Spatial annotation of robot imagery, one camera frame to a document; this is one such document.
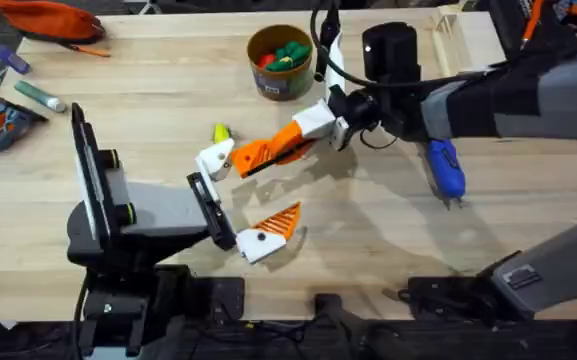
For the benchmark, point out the brown tub with toys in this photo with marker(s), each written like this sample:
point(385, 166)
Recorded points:
point(283, 80)

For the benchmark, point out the purple marker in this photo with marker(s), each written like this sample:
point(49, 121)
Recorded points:
point(10, 56)

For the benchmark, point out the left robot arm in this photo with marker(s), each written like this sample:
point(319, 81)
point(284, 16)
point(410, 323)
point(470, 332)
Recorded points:
point(118, 300)

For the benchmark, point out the yellow-green toy vegetable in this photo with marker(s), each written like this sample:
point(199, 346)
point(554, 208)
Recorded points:
point(221, 133)

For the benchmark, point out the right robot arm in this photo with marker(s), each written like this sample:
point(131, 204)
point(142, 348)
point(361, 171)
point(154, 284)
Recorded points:
point(558, 100)

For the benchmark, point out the green and white tube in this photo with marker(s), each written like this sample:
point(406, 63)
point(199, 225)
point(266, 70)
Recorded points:
point(38, 95)

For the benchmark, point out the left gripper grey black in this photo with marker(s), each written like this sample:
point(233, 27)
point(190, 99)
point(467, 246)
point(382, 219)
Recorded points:
point(168, 205)

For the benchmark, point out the black rail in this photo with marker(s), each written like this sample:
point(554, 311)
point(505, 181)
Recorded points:
point(288, 342)

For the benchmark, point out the blue and orange printed box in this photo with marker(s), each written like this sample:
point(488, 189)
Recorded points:
point(5, 127)

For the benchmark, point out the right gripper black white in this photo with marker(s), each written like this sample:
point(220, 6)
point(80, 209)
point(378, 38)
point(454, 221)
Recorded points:
point(393, 100)

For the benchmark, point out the orange zip bag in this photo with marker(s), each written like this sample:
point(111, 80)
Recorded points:
point(48, 20)

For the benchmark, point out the pale wooden box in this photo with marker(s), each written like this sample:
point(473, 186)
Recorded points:
point(468, 40)

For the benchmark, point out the orange pen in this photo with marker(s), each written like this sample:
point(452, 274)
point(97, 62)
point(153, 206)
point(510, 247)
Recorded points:
point(90, 50)

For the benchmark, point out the left wrist black upright plate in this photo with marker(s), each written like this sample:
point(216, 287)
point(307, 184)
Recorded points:
point(90, 175)

